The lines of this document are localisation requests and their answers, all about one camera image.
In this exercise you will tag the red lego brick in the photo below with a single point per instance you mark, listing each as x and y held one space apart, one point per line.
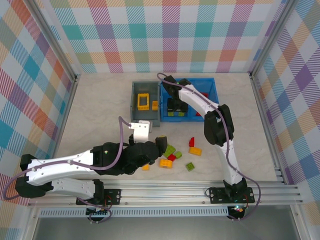
205 95
172 157
199 114

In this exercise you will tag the yellow frame lego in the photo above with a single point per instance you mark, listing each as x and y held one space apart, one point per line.
138 101

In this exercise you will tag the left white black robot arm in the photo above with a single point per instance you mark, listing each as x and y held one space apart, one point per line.
62 162

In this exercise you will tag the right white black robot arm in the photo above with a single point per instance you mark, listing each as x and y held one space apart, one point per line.
230 160

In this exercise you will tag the green long lego brick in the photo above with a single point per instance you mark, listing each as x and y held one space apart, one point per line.
170 149

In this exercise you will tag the blue plastic divided bin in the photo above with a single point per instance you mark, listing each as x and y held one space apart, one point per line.
175 119

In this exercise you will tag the grey plastic bin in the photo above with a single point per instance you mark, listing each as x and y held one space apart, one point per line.
143 115

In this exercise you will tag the red arch lego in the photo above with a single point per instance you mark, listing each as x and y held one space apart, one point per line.
191 142

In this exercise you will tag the orange long lego brick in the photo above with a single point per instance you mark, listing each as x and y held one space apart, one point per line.
195 151

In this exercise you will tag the green flat lego brick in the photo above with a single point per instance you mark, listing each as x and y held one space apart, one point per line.
190 166

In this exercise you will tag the left controller board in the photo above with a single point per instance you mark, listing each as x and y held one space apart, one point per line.
98 212

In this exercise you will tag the controller board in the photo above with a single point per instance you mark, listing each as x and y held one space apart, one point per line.
98 212
236 211

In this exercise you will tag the right controller board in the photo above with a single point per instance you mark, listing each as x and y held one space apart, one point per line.
236 211

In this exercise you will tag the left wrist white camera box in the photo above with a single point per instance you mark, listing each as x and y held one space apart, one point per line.
140 132

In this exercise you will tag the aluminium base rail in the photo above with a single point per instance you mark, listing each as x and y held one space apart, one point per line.
162 192

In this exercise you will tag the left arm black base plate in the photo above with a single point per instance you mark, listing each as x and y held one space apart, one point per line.
113 196

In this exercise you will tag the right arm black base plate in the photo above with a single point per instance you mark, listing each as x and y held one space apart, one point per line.
216 195

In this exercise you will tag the aluminium side rail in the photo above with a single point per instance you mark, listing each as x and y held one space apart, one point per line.
67 112
266 125

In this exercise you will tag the aluminium frame post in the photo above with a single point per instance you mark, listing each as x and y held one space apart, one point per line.
60 47
273 37

